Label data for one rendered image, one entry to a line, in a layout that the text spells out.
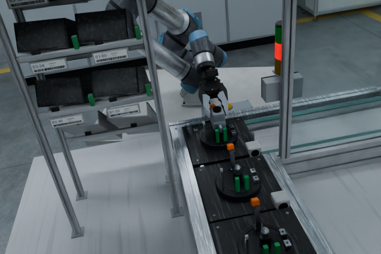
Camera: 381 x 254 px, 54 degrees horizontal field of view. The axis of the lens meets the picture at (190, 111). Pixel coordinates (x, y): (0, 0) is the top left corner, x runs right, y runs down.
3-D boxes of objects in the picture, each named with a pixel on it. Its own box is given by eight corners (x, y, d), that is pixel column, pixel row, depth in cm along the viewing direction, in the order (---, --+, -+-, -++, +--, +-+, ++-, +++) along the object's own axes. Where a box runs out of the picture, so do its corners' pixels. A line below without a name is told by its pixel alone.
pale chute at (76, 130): (88, 142, 142) (88, 130, 144) (122, 139, 142) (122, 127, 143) (56, 128, 115) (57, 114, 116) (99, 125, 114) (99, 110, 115)
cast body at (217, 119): (210, 121, 138) (208, 104, 134) (221, 118, 138) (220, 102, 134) (215, 134, 131) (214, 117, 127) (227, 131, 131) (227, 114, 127)
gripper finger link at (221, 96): (232, 118, 137) (221, 97, 141) (234, 111, 132) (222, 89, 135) (224, 121, 137) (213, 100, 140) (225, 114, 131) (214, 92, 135)
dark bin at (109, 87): (117, 90, 132) (114, 70, 131) (154, 87, 131) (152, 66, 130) (93, 97, 104) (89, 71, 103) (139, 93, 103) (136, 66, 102)
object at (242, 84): (130, 74, 226) (129, 70, 225) (285, 71, 209) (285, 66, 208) (85, 145, 168) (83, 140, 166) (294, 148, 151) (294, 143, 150)
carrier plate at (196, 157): (182, 131, 149) (182, 126, 148) (241, 119, 151) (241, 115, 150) (193, 169, 128) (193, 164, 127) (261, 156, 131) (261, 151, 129)
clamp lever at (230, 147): (229, 166, 121) (226, 143, 119) (235, 165, 121) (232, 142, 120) (232, 170, 117) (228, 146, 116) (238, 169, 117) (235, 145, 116)
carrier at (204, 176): (194, 172, 127) (190, 142, 120) (262, 159, 129) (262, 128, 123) (209, 227, 107) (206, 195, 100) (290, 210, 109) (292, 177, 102)
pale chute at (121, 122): (127, 134, 144) (127, 123, 145) (161, 131, 143) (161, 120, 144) (106, 119, 117) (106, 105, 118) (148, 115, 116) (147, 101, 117)
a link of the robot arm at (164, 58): (90, 28, 137) (196, 99, 154) (108, 3, 134) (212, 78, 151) (93, 22, 147) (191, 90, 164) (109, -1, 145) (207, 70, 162)
